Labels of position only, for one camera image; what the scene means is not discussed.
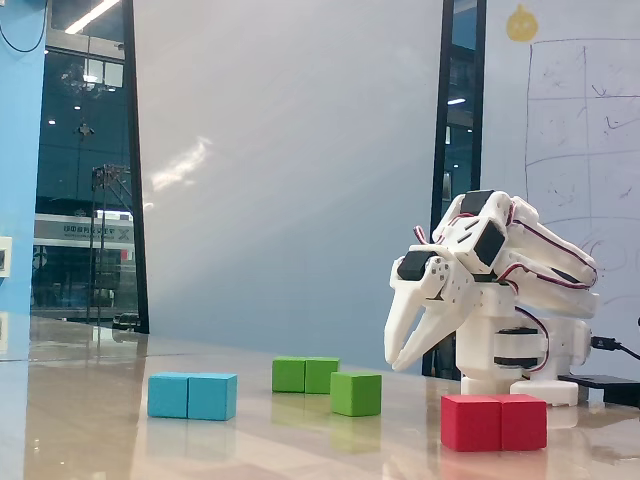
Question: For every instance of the long blue block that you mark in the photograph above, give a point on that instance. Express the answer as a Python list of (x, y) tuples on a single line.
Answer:
[(192, 397)]

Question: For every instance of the flat black device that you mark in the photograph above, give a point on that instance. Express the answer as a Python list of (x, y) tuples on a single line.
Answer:
[(610, 387)]

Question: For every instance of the long red block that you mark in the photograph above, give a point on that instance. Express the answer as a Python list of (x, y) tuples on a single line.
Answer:
[(492, 422)]

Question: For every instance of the black window frame post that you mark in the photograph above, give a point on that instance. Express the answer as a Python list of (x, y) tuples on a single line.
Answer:
[(460, 100), (134, 150)]

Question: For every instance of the white wall socket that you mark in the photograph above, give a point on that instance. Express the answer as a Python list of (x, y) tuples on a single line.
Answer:
[(5, 260)]

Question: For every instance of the whiteboard with marker drawings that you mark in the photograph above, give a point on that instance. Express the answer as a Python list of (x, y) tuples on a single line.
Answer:
[(555, 75)]

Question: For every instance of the small green cube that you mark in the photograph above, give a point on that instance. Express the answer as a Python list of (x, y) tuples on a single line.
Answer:
[(356, 395)]

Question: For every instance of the dark tripod stand outside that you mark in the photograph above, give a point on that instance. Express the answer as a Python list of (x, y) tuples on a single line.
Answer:
[(107, 172)]

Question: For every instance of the long green block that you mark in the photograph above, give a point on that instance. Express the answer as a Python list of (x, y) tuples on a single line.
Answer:
[(300, 375)]

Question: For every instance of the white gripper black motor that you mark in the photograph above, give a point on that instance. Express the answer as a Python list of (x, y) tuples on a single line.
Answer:
[(419, 289)]

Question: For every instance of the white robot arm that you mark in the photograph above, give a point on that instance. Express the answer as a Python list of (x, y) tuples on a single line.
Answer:
[(500, 320)]

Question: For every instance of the yellow round sticker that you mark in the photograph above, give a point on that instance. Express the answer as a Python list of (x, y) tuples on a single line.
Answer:
[(522, 25)]

